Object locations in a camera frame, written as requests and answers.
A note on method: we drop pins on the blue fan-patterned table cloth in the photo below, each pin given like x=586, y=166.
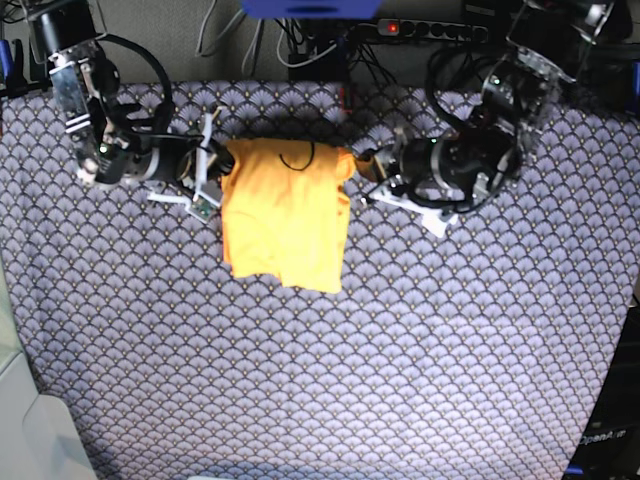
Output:
x=480, y=355

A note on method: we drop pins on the black OpenArm box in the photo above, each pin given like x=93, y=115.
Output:
x=609, y=446

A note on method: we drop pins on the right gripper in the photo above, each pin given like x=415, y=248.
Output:
x=193, y=164

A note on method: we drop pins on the red and black clamp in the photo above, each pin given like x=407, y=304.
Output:
x=346, y=98

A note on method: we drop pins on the white bin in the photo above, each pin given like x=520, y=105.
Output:
x=38, y=437

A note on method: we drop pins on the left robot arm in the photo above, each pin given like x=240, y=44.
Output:
x=547, y=47

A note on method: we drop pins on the blue box overhead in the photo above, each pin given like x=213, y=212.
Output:
x=311, y=9

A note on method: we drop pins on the black power strip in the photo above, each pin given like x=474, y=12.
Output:
x=428, y=30

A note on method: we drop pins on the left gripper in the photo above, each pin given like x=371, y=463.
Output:
x=440, y=178

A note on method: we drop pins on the blue handled clamp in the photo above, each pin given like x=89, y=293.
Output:
x=342, y=62

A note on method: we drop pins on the yellow T-shirt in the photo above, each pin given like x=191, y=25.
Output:
x=285, y=212

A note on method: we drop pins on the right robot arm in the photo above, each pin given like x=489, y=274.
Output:
x=86, y=83

